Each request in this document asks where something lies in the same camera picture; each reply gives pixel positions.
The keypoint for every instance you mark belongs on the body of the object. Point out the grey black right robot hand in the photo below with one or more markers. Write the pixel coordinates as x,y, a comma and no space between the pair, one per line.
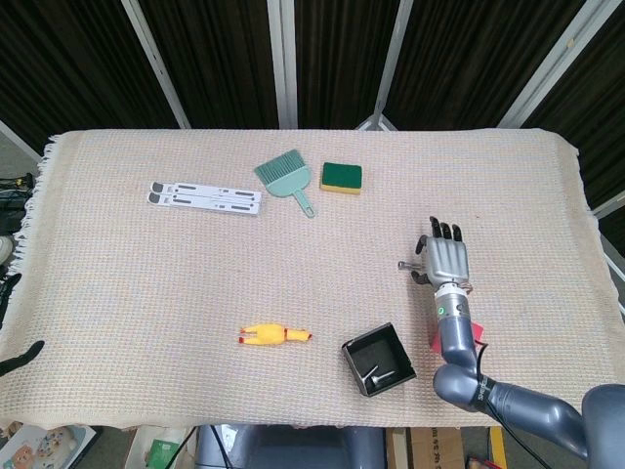
446,259

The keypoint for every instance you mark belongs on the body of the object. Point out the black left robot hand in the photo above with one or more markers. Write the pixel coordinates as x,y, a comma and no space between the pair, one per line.
22,359

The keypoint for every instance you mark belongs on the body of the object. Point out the metal bolt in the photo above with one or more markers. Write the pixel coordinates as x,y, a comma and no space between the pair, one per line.
405,265

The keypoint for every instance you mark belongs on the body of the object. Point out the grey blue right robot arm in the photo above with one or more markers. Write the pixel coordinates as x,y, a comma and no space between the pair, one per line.
454,337

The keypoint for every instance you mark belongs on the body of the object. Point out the pink block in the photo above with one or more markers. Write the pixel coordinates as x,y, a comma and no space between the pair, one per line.
477,332

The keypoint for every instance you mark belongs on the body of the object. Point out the colourful picture box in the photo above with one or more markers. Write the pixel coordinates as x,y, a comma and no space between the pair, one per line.
44,449

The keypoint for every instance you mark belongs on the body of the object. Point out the black open box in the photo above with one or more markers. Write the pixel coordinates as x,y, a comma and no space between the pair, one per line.
386,354

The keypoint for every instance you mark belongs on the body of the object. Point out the green yellow sponge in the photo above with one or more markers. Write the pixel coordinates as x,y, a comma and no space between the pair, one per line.
342,176

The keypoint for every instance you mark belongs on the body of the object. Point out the beige woven tablecloth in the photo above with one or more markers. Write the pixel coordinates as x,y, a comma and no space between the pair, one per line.
146,268

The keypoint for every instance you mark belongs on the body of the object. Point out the green packet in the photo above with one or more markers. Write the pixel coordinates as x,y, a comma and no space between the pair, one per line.
161,452

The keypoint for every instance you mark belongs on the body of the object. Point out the green dustpan brush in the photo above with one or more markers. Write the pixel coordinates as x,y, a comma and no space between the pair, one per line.
285,178

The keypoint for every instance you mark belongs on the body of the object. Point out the brown cardboard box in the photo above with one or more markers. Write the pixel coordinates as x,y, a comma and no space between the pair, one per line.
429,449

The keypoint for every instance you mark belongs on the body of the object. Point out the yellow rubber chicken toy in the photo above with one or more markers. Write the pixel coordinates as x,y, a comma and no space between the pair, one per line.
268,334

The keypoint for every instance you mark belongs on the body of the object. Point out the white folded laptop stand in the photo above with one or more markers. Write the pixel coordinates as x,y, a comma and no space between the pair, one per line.
210,198

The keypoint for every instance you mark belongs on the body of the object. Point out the grey blue robot torso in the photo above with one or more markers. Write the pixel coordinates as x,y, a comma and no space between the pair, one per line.
293,449

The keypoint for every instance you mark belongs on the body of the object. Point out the white frame pole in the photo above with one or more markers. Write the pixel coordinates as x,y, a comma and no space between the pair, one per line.
610,202
390,58
19,141
561,58
156,63
283,63

